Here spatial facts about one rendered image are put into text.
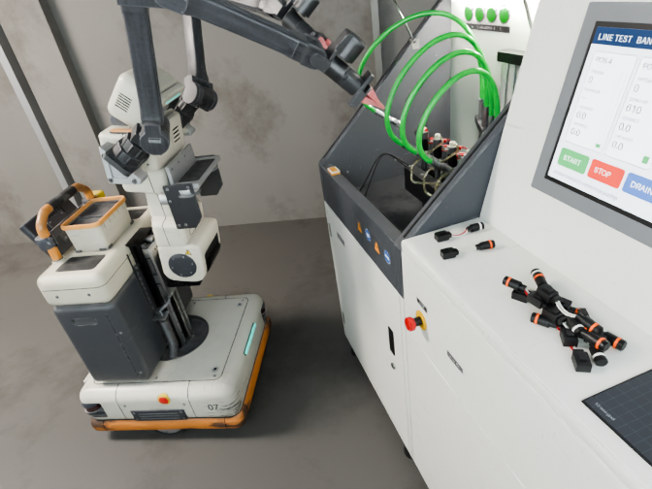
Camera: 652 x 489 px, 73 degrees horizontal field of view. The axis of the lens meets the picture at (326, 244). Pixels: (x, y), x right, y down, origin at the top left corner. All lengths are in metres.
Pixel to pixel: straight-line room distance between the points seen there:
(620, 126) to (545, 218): 0.23
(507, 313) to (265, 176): 2.57
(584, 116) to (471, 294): 0.39
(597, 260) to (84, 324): 1.59
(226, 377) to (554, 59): 1.48
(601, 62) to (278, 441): 1.63
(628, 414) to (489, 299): 0.29
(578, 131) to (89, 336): 1.64
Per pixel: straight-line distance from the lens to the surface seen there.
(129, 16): 1.20
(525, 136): 1.08
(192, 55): 1.78
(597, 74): 0.97
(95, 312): 1.77
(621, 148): 0.92
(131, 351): 1.85
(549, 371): 0.80
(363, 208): 1.32
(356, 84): 1.29
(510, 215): 1.10
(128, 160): 1.39
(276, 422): 2.00
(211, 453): 2.01
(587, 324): 0.85
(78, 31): 3.43
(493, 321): 0.87
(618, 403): 0.79
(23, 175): 4.07
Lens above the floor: 1.56
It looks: 31 degrees down
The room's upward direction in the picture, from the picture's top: 9 degrees counter-clockwise
